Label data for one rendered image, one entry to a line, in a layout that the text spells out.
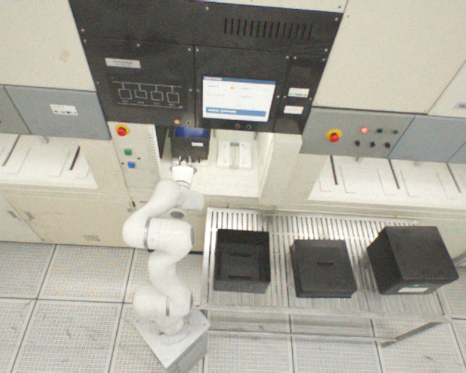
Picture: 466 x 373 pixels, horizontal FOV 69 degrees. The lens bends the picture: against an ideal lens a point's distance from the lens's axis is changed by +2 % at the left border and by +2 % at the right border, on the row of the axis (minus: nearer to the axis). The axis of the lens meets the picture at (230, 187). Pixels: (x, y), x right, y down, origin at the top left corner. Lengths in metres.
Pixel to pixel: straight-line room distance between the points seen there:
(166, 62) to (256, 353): 1.94
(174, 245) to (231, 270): 0.82
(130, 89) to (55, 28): 0.31
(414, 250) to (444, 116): 0.66
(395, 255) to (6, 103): 1.89
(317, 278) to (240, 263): 0.41
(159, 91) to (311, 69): 0.60
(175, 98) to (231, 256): 0.91
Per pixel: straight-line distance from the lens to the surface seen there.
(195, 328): 1.77
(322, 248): 1.90
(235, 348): 2.53
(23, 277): 2.95
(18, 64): 1.56
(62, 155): 2.29
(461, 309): 3.23
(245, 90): 1.39
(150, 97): 1.46
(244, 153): 2.12
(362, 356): 2.74
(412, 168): 2.47
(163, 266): 1.16
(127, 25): 1.30
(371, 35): 1.35
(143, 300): 1.38
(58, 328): 2.73
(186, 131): 2.06
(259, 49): 1.29
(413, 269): 1.87
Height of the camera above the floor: 2.49
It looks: 55 degrees down
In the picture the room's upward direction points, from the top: 7 degrees clockwise
